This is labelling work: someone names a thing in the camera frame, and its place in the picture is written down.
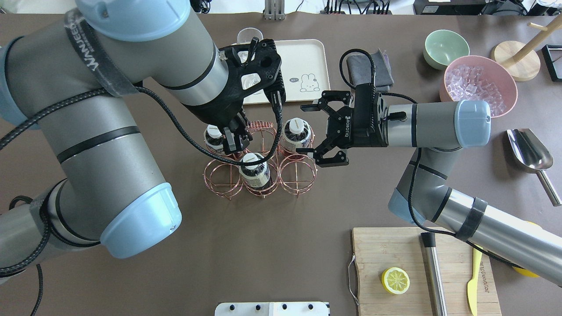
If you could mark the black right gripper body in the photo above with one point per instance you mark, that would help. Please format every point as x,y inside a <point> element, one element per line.
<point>343,125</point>

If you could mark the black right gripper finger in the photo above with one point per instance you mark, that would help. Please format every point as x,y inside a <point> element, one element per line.
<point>322,104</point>
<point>318,154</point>

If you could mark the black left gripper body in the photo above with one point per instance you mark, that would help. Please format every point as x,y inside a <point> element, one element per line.
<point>214,115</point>

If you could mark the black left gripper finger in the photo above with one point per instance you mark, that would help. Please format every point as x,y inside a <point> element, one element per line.
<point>236,140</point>

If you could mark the copper wire bottle basket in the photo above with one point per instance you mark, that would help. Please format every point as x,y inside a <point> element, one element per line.
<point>287,169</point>

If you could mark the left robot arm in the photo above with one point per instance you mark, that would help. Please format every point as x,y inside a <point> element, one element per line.
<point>69,80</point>

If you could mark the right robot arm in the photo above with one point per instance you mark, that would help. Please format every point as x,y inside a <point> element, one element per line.
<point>440,134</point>

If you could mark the tea bottle back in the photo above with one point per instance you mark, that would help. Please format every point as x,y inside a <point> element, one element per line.
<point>213,139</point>

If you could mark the tea bottle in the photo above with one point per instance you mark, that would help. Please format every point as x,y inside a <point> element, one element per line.
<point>255,176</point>
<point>213,139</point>
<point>296,133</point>

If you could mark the tea bottle front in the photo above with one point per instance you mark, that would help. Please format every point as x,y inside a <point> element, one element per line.
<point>255,176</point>

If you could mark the cream rabbit tray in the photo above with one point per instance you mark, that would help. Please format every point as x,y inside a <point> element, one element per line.
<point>304,68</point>

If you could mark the grey folded cloth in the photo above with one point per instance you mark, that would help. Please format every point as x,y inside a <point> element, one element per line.
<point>360,70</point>

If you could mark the clear wine glass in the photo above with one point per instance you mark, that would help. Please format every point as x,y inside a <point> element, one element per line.
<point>246,35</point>

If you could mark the wooden cutting board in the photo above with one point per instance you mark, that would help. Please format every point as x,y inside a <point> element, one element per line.
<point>378,248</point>

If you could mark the green bowl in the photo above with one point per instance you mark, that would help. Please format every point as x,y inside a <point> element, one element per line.
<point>442,47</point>

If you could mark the pink bowl of ice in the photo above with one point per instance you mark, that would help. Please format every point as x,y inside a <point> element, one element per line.
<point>477,78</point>

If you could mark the half lemon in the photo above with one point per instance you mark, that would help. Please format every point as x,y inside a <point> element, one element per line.
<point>395,280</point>

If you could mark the wooden glass stand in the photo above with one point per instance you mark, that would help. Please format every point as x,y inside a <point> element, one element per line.
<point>520,59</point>

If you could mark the steel ice scoop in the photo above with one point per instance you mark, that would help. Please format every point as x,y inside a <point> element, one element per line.
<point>534,157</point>

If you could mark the steel muddler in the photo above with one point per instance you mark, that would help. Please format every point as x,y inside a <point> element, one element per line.
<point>434,274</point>

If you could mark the yellow plastic knife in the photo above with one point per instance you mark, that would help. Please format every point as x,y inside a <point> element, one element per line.
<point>472,284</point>

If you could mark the black framed tray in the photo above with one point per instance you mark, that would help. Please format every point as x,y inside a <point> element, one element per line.
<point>553,59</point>

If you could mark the lemon one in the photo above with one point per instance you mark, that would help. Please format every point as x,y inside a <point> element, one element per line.
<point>523,271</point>

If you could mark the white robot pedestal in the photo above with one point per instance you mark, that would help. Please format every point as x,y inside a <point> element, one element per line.
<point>304,308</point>

